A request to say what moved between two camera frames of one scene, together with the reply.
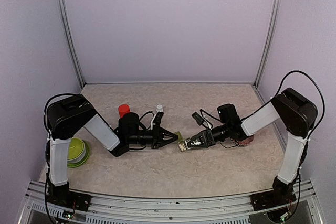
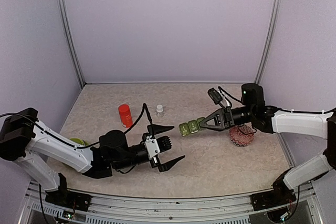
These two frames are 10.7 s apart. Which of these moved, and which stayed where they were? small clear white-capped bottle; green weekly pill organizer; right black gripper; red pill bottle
Moved: right black gripper; green weekly pill organizer
Stayed: red pill bottle; small clear white-capped bottle
